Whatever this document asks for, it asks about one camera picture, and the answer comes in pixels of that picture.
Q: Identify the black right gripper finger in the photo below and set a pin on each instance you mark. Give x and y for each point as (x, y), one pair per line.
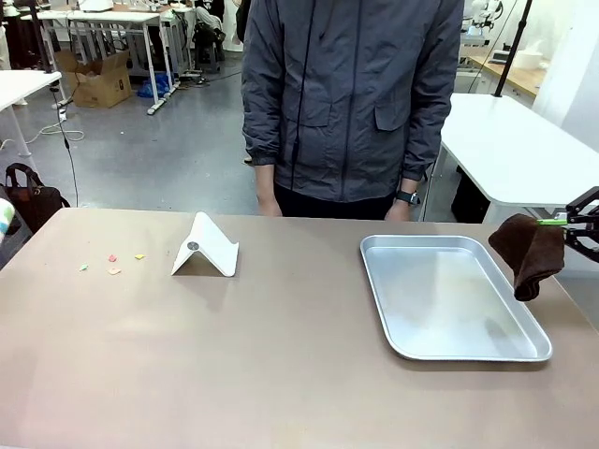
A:
(582, 203)
(582, 243)

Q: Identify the dark brown towel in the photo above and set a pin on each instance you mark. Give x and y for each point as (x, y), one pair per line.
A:
(529, 252)

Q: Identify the person's left forearm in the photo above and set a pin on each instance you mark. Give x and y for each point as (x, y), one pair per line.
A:
(408, 185)

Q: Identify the person's left hand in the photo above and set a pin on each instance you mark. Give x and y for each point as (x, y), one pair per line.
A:
(397, 212)

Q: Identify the person's right hand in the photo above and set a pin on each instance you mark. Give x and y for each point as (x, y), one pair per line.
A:
(269, 203)

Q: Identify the large white table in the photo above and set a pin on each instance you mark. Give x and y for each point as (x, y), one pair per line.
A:
(515, 149)

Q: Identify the silver metal tray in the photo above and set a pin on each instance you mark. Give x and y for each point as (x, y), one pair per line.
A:
(449, 299)

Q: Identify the wooden top desk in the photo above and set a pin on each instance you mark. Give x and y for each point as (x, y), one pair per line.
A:
(510, 70)

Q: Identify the white tissue pack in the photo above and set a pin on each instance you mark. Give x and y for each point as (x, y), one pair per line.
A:
(529, 58)

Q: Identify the black slanted pole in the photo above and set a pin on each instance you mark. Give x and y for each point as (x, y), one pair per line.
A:
(512, 47)

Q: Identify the black wrist watch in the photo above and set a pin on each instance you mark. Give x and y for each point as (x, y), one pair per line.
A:
(406, 197)

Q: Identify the white lab equipment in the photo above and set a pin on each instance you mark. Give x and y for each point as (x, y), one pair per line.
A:
(482, 18)

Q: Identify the black trousers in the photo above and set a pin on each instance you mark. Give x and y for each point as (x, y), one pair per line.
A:
(337, 208)

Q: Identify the person in grey jacket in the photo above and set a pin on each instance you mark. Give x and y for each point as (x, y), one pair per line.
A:
(346, 93)

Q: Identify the white folding stand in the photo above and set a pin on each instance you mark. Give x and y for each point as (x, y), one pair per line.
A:
(210, 248)

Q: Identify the seated person in dark clothes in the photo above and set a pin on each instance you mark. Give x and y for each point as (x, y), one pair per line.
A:
(208, 21)

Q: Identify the blue plastic bag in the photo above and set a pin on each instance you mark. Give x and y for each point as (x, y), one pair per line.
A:
(154, 86)

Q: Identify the open cardboard box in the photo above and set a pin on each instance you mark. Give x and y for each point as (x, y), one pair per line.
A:
(98, 82)

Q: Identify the long white desk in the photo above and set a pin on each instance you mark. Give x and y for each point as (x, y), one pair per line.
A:
(107, 18)

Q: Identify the dark brown handbag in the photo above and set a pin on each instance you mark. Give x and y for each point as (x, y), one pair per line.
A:
(37, 198)

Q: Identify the black upright pole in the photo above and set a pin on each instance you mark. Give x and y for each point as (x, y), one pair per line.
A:
(41, 37)

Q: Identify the small white table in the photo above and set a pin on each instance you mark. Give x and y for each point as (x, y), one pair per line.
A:
(23, 86)

